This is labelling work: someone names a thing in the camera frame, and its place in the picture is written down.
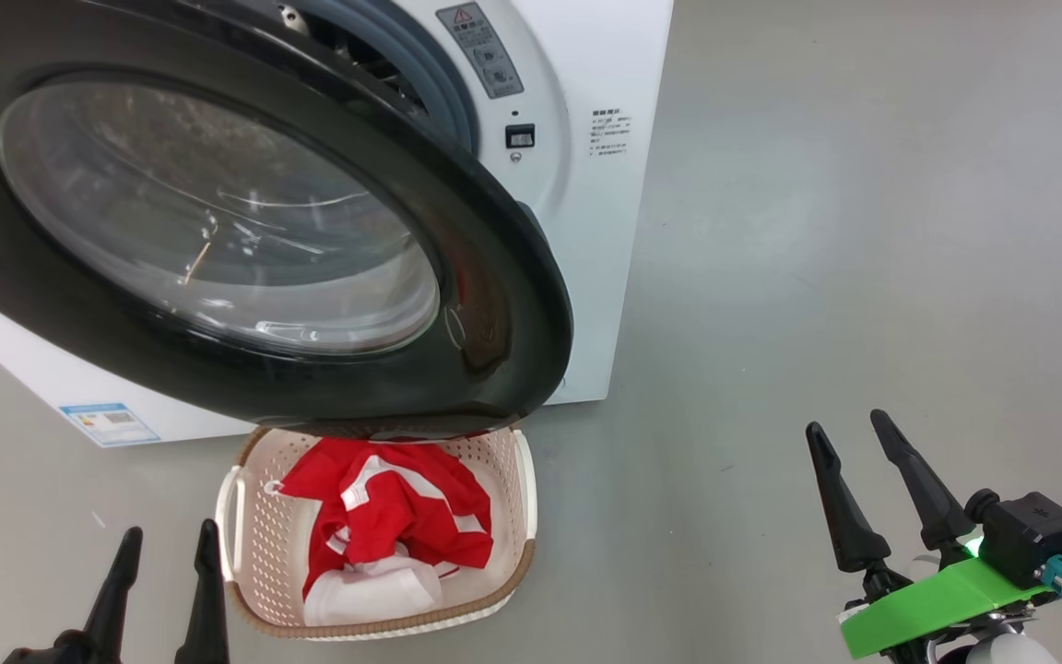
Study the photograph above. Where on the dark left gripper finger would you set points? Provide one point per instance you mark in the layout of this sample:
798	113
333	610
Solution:
112	599
206	609

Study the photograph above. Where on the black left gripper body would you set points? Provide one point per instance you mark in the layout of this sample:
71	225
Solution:
47	650

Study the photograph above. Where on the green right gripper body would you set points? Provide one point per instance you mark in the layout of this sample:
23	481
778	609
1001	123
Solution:
937	604

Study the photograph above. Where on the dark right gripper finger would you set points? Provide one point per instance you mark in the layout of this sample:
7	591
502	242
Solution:
932	503
849	526

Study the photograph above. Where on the red and white garment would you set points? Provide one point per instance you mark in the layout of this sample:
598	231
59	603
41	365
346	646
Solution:
393	498

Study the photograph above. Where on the dark grey glass washer door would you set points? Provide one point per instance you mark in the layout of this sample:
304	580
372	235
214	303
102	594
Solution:
494	277

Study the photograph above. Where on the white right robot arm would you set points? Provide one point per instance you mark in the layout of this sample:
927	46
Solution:
1010	650

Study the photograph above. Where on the cream laundry basket brown rim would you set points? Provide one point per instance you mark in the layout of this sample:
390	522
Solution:
254	553

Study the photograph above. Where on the white front-load washing machine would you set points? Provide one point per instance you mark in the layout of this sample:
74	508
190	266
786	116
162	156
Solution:
605	277

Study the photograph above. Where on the black door latch socket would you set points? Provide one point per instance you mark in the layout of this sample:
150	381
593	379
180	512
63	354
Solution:
520	136

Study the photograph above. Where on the grey rubber door seal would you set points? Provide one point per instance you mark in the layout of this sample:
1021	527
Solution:
443	83

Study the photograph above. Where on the blue energy label sticker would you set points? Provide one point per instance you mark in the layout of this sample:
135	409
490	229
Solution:
110	424

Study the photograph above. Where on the grey warning sticker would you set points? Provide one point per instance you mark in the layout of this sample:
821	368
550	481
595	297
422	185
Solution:
480	51

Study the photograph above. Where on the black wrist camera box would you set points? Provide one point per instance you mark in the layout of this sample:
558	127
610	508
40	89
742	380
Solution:
1033	539

